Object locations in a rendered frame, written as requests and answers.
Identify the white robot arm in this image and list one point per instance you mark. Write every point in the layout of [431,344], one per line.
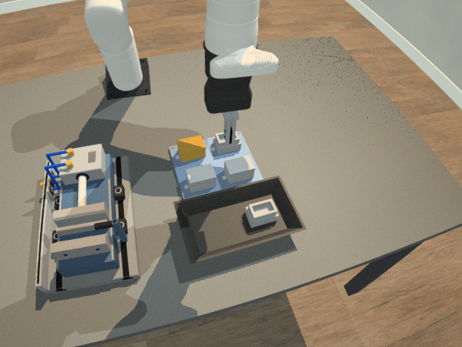
[107,22]

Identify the grey flat bar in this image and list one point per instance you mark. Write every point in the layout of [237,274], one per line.
[77,228]

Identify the yellow rectangular block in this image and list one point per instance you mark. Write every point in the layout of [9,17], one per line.
[191,148]

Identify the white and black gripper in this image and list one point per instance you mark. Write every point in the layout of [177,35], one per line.
[229,53]

